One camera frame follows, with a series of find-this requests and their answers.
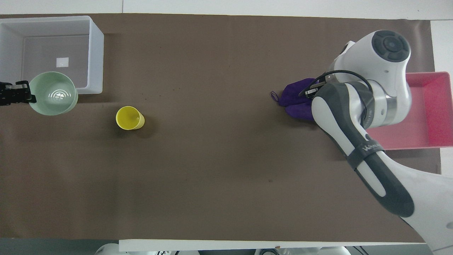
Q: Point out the purple cloth pouch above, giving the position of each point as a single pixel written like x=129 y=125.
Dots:
x=295 y=95

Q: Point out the yellow plastic cup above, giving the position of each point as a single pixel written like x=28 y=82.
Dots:
x=128 y=117

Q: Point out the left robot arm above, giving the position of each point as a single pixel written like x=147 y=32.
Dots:
x=108 y=249

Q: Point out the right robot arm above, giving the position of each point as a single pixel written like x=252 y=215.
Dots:
x=375 y=67

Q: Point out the pale green bowl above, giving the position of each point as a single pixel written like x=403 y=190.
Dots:
x=53 y=94

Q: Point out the white square sticker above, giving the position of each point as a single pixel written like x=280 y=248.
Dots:
x=62 y=62

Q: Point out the pink plastic tray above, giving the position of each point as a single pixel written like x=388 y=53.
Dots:
x=433 y=113

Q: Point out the white translucent plastic box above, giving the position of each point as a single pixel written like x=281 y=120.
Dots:
x=95 y=53

